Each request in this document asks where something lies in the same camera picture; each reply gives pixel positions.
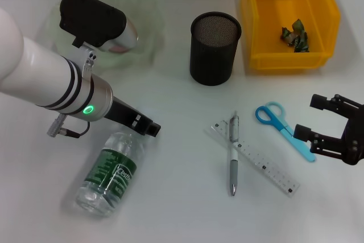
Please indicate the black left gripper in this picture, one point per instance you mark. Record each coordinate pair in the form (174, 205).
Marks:
(122, 112)

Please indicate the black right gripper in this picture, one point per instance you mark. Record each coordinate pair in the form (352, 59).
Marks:
(355, 137)

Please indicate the blue teal scissors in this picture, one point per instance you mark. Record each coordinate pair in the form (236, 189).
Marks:
(274, 122)

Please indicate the clear water bottle green label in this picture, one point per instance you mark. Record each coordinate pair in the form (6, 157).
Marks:
(113, 169)

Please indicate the clear plastic ruler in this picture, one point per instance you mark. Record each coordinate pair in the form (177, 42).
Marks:
(256, 157)

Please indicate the pink peach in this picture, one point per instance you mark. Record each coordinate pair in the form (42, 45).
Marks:
(118, 49)

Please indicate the grey white ballpoint pen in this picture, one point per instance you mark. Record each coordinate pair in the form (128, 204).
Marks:
(233, 166)

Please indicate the green plastic wrapper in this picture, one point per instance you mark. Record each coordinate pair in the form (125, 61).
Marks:
(295, 38)

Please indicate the black mesh pen holder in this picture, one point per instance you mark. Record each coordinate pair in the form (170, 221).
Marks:
(211, 55)

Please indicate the green glass fruit plate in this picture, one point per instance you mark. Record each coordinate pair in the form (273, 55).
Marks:
(148, 26)

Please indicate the yellow plastic bin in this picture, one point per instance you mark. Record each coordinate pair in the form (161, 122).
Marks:
(264, 41)

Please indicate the left wrist camera silver box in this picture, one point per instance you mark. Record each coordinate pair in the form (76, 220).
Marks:
(91, 18)

